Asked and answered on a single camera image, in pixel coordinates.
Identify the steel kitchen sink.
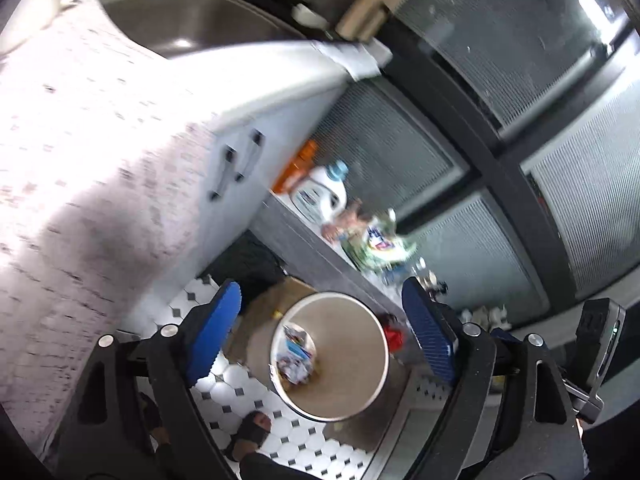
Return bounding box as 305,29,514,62
97,0,321,61

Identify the person's right forearm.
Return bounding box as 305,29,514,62
580,410,640,480

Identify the black floor mat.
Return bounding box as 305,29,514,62
205,232,287,311

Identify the white cloth towel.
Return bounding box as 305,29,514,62
312,40,394,82

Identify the person's sandalled foot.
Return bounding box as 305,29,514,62
137,392,172,447
225,410,274,463

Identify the white detergent bottle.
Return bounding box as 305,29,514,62
290,160,350,226

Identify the grey stone ledge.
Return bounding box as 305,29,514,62
250,192,501,361

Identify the red plastic bag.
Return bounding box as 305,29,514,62
381,312,409,354

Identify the white black-patterned cloth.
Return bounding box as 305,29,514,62
0,2,226,461

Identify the white red wrapper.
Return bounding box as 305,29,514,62
275,355,314,387

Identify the blue white carton box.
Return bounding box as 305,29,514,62
282,327,314,361

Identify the orange detergent bottle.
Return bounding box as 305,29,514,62
272,140,320,196

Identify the beige round trash bin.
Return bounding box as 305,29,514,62
270,291,391,423

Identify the white counter cabinet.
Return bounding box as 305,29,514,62
120,35,396,326

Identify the green white detergent bag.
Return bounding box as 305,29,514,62
340,209,422,274

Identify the ribbed glass sliding door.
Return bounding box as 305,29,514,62
320,0,640,331

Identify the black cabinet handle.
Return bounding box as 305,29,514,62
209,145,237,202
235,129,265,182

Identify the pink packet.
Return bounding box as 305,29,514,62
320,200,366,244

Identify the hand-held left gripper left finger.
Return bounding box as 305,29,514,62
52,280,243,480

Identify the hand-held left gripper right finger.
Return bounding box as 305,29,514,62
401,276,589,480

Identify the white cylindrical kettle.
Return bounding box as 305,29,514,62
0,0,81,56

